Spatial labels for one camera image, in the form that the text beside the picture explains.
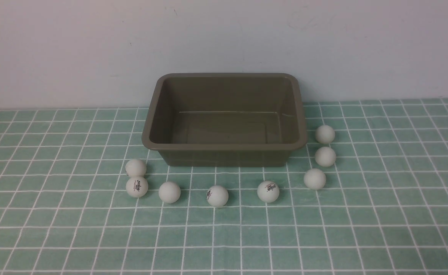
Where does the olive green plastic bin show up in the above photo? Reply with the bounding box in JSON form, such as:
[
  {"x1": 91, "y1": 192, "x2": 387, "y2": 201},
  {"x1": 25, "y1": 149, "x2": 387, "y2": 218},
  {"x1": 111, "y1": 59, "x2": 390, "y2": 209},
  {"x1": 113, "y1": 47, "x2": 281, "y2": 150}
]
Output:
[{"x1": 142, "y1": 73, "x2": 308, "y2": 167}]

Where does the plain white ball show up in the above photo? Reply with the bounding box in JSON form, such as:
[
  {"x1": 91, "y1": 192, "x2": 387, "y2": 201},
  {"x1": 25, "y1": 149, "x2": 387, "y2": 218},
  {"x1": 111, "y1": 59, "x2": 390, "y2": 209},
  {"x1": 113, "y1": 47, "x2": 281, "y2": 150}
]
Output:
[{"x1": 158, "y1": 181, "x2": 181, "y2": 204}]

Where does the green checkered tablecloth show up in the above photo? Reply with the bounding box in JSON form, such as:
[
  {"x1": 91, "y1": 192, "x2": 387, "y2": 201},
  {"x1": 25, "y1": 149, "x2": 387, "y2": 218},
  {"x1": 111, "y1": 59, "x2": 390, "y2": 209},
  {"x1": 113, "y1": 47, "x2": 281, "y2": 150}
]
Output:
[{"x1": 0, "y1": 99, "x2": 448, "y2": 275}]

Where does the white logo ball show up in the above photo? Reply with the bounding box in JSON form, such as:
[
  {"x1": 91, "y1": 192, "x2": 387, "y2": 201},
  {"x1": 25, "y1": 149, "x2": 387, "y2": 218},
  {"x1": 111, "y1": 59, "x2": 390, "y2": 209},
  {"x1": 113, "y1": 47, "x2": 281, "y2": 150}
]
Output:
[
  {"x1": 206, "y1": 185, "x2": 229, "y2": 208},
  {"x1": 125, "y1": 176, "x2": 148, "y2": 198},
  {"x1": 257, "y1": 181, "x2": 280, "y2": 203}
]

